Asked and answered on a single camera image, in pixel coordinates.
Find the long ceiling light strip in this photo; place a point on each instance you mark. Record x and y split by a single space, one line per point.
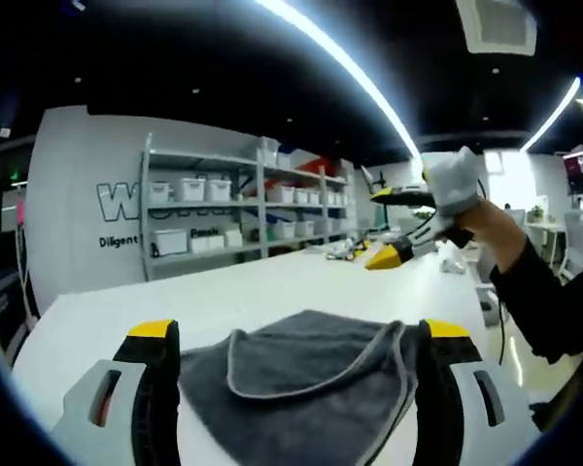
350 65

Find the grey machine cabinet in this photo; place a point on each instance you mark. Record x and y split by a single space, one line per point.
2 306

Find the short ceiling light strip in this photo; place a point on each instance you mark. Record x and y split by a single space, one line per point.
554 112

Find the grey towel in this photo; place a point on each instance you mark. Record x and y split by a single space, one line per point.
296 364

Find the white chair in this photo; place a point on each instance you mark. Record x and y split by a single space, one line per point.
575 242

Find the potted plant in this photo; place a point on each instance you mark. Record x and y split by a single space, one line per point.
534 213

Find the grey chair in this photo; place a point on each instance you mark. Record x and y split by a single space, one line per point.
488 303

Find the pile of yellow black tools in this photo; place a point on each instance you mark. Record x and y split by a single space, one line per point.
352 252

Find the ceiling air vent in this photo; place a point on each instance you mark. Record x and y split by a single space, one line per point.
498 24

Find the pink cloth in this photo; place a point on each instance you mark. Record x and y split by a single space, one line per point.
20 209

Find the black stand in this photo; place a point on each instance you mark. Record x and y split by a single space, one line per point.
375 180

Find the rows of white storage bins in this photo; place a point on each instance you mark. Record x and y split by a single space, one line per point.
192 189

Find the person's right hand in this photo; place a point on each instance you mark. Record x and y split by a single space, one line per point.
495 233

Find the grey metal shelf unit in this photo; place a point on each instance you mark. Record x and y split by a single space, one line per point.
261 194

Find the small white object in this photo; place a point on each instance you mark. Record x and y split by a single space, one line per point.
452 266

